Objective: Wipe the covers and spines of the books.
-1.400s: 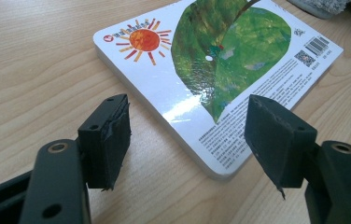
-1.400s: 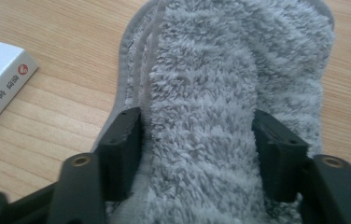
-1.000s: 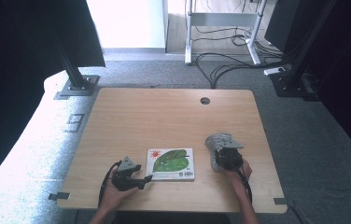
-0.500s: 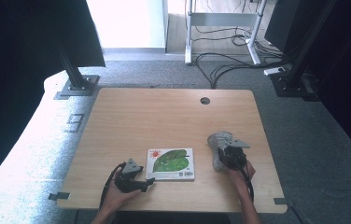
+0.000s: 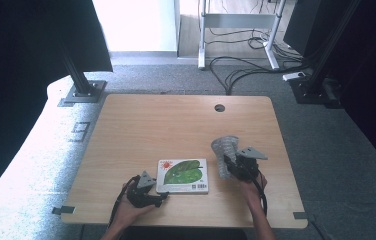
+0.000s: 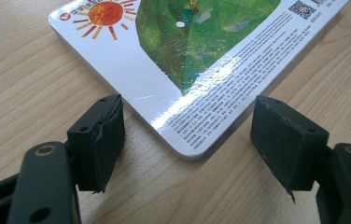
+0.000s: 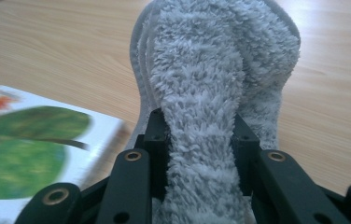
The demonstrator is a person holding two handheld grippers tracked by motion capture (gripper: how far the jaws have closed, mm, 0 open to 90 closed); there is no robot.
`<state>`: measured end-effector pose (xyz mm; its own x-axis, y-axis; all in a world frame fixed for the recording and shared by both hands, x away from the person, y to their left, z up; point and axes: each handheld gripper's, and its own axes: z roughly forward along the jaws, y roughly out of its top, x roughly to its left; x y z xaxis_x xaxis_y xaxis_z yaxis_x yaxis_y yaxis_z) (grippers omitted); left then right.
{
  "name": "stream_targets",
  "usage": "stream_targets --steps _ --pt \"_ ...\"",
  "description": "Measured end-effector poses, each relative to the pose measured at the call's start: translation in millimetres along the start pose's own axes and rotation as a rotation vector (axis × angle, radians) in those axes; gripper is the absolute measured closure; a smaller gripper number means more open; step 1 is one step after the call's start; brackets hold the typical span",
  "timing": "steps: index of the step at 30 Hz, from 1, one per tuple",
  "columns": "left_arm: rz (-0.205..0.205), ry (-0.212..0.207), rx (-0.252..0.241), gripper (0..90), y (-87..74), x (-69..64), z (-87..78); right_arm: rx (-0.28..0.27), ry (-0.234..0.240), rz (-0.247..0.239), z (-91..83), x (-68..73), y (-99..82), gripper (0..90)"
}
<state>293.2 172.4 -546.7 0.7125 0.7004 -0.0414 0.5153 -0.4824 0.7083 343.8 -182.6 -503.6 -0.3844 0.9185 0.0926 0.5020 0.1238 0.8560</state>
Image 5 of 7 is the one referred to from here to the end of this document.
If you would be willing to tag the grey tape piece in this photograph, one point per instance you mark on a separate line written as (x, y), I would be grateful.
(63, 210)
(300, 215)

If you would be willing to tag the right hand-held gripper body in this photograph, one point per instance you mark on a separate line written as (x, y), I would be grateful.
(246, 166)

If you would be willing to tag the white desk frame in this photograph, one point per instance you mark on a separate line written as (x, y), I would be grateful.
(236, 20)

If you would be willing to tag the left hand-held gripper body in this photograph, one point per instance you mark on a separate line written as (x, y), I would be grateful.
(142, 193)

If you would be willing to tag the grey floor tape mark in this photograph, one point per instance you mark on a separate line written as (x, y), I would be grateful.
(80, 131)

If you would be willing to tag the white power strip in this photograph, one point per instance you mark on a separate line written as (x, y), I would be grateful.
(294, 76)

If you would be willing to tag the dark flat panel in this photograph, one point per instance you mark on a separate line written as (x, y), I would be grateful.
(301, 30)

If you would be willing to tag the black stand with dark base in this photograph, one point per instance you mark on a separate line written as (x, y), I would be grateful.
(312, 88)

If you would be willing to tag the white panel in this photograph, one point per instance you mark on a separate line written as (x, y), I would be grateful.
(136, 26)

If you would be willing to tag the black curtain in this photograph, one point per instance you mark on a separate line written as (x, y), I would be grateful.
(19, 73)

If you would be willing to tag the person's left hand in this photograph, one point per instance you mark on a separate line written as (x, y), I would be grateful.
(131, 213)

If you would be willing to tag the person's right hand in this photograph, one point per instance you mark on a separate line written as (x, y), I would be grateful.
(252, 193)

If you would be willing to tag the black stand with base plate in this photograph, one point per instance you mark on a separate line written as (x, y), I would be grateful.
(82, 90)

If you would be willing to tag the grey knitted cloth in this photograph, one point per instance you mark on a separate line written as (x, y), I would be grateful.
(224, 146)

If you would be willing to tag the caterpillar picture board book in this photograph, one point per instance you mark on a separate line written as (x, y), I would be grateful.
(182, 176)

